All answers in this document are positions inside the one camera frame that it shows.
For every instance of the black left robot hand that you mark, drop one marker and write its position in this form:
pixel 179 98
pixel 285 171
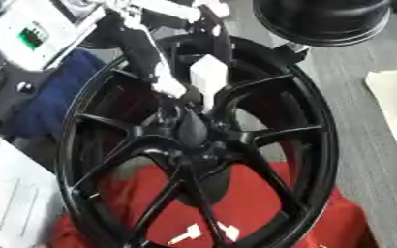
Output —
pixel 141 51

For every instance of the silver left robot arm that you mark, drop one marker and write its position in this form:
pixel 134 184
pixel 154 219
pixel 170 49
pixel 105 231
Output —
pixel 55 38

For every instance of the white pin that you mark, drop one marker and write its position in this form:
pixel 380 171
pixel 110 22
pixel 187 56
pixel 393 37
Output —
pixel 189 233
pixel 229 231

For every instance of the black spoked wheel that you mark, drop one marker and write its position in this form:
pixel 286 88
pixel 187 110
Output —
pixel 306 151

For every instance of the dark blue cloth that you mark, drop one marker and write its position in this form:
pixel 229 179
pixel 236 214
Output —
pixel 52 100

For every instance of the white flat board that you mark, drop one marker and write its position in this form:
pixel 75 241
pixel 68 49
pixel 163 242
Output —
pixel 15 197

